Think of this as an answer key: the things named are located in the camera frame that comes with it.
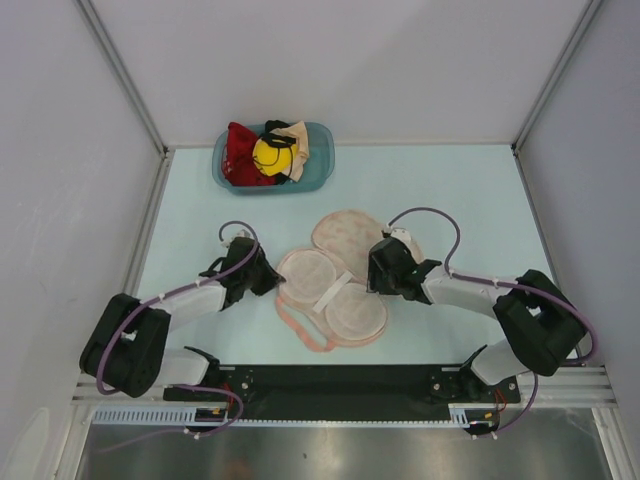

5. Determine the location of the yellow black bra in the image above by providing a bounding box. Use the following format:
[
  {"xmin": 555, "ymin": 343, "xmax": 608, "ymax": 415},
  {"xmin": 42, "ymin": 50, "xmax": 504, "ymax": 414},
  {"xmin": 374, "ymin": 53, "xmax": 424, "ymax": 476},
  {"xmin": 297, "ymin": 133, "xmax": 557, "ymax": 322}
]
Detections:
[{"xmin": 252, "ymin": 132, "xmax": 299, "ymax": 178}]

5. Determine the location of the right aluminium frame post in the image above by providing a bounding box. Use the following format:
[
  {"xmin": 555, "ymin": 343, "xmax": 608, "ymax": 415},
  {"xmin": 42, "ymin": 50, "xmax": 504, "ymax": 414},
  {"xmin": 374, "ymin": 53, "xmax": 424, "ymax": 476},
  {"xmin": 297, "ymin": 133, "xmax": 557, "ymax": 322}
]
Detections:
[{"xmin": 511, "ymin": 0, "xmax": 604, "ymax": 152}]

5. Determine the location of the beige bra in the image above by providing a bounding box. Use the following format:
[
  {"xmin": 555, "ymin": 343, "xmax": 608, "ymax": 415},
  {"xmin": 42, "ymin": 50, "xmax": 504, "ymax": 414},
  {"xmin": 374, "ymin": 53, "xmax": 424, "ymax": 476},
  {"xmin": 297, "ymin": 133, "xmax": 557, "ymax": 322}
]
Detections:
[{"xmin": 271, "ymin": 121, "xmax": 310, "ymax": 182}]

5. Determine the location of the aluminium frame post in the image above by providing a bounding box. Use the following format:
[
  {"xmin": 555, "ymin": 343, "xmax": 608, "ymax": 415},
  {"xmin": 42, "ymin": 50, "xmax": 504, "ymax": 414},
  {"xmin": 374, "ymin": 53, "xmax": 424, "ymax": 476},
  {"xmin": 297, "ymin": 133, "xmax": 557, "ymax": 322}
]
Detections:
[
  {"xmin": 73, "ymin": 0, "xmax": 170, "ymax": 156},
  {"xmin": 511, "ymin": 0, "xmax": 604, "ymax": 152}
]

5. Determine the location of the left aluminium frame post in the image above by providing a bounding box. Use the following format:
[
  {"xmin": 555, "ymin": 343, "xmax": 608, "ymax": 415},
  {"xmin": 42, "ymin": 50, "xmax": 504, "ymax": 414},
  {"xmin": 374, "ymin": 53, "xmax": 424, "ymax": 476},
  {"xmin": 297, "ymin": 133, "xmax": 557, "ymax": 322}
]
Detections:
[{"xmin": 73, "ymin": 0, "xmax": 170, "ymax": 156}]

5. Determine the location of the red garment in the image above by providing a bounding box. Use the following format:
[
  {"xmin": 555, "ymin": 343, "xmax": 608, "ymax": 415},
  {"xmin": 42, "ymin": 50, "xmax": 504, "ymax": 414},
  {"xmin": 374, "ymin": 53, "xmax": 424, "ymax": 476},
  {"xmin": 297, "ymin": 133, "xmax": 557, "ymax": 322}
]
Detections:
[{"xmin": 222, "ymin": 122, "xmax": 276, "ymax": 187}]

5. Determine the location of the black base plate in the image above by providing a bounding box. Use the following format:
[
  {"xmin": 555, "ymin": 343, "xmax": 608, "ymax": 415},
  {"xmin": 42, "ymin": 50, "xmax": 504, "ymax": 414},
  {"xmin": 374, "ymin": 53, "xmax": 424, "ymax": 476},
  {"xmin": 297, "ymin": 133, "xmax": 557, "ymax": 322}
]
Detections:
[{"xmin": 163, "ymin": 363, "xmax": 522, "ymax": 422}]

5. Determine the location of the black garment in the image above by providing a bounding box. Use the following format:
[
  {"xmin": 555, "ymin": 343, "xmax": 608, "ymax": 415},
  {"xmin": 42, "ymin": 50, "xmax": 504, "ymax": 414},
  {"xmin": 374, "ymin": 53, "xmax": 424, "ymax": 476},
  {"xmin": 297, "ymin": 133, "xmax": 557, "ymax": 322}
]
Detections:
[{"xmin": 264, "ymin": 120, "xmax": 290, "ymax": 133}]

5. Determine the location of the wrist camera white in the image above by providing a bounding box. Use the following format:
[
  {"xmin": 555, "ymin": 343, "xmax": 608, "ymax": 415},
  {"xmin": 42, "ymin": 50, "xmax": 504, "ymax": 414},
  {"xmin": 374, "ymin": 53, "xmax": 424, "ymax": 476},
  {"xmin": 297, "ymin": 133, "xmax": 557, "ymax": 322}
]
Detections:
[
  {"xmin": 383, "ymin": 226, "xmax": 425, "ymax": 263},
  {"xmin": 218, "ymin": 229, "xmax": 253, "ymax": 249}
]

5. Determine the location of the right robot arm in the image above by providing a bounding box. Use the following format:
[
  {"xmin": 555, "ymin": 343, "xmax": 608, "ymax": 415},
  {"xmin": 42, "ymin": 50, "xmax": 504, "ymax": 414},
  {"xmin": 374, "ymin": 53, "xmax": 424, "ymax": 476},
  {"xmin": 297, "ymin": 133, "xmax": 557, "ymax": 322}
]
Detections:
[{"xmin": 367, "ymin": 236, "xmax": 588, "ymax": 401}]

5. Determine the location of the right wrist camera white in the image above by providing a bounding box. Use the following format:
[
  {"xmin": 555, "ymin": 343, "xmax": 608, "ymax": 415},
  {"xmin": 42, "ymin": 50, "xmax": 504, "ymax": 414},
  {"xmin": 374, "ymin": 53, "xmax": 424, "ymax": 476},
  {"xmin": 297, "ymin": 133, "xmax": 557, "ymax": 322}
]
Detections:
[{"xmin": 383, "ymin": 226, "xmax": 425, "ymax": 263}]

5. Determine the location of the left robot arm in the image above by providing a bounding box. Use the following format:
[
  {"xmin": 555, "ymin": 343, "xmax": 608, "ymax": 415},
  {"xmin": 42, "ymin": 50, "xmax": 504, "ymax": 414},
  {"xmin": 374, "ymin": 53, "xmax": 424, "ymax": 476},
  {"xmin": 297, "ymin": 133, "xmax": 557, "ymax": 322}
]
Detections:
[{"xmin": 79, "ymin": 237, "xmax": 285, "ymax": 400}]

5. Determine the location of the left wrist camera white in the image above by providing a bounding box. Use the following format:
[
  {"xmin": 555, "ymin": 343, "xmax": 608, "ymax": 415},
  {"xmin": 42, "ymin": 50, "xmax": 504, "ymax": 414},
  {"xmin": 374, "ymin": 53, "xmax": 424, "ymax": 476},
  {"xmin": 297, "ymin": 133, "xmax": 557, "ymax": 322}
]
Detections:
[{"xmin": 218, "ymin": 229, "xmax": 253, "ymax": 249}]

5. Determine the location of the teal plastic basket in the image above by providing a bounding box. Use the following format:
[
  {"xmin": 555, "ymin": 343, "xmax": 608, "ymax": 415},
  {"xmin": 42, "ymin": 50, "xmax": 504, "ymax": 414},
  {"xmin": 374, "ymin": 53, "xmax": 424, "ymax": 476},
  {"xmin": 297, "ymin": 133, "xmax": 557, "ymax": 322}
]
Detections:
[{"xmin": 212, "ymin": 122, "xmax": 335, "ymax": 195}]

